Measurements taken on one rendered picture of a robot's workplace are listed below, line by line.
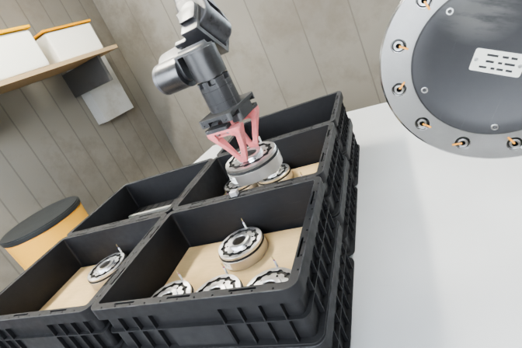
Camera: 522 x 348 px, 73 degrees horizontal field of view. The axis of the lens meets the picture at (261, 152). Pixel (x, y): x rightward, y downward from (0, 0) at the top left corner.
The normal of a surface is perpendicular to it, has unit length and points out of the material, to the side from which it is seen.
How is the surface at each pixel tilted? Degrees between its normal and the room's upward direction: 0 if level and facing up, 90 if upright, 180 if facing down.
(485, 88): 90
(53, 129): 90
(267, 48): 90
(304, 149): 90
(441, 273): 0
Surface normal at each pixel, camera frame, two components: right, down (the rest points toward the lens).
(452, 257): -0.40, -0.86
